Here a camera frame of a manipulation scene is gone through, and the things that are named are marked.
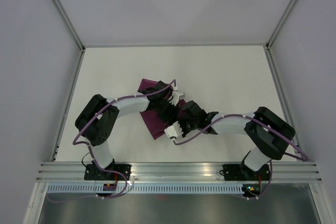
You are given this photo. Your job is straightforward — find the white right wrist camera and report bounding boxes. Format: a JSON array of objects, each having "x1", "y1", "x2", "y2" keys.
[{"x1": 164, "y1": 121, "x2": 183, "y2": 141}]

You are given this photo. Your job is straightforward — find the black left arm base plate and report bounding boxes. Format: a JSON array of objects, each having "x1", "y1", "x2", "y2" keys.
[{"x1": 84, "y1": 164, "x2": 131, "y2": 181}]

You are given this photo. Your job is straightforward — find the aluminium frame post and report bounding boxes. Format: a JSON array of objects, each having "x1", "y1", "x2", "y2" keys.
[
  {"x1": 51, "y1": 0, "x2": 85, "y2": 52},
  {"x1": 265, "y1": 0, "x2": 299, "y2": 50}
]

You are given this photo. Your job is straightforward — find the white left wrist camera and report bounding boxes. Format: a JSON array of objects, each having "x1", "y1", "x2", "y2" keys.
[{"x1": 168, "y1": 87, "x2": 185, "y2": 106}]

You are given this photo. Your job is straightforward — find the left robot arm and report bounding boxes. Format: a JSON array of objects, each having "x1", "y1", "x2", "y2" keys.
[{"x1": 72, "y1": 80, "x2": 185, "y2": 180}]

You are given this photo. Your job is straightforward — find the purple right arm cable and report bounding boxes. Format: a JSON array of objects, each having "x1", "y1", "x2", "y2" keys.
[{"x1": 173, "y1": 113, "x2": 309, "y2": 201}]

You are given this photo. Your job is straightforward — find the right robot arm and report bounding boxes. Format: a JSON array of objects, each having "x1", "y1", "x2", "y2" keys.
[{"x1": 178, "y1": 101, "x2": 296, "y2": 179}]

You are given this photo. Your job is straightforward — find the purple cloth napkin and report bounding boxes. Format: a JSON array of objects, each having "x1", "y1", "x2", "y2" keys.
[{"x1": 140, "y1": 79, "x2": 186, "y2": 140}]

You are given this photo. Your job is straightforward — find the white slotted cable duct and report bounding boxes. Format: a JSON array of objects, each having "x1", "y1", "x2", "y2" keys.
[{"x1": 47, "y1": 183, "x2": 244, "y2": 195}]

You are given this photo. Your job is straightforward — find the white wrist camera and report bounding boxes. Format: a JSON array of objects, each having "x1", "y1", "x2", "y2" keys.
[
  {"x1": 168, "y1": 87, "x2": 185, "y2": 106},
  {"x1": 164, "y1": 121, "x2": 183, "y2": 141}
]

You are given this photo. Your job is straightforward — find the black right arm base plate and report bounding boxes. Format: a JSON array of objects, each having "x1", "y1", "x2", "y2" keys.
[{"x1": 219, "y1": 164, "x2": 271, "y2": 182}]

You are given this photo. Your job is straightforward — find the aluminium frame rail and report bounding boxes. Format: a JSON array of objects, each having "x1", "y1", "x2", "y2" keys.
[{"x1": 36, "y1": 162, "x2": 322, "y2": 184}]

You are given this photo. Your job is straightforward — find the left aluminium frame post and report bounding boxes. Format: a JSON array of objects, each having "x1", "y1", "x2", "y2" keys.
[{"x1": 51, "y1": 0, "x2": 85, "y2": 52}]

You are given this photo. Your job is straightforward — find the right aluminium frame post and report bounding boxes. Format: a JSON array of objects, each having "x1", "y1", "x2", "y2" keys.
[{"x1": 265, "y1": 0, "x2": 299, "y2": 50}]

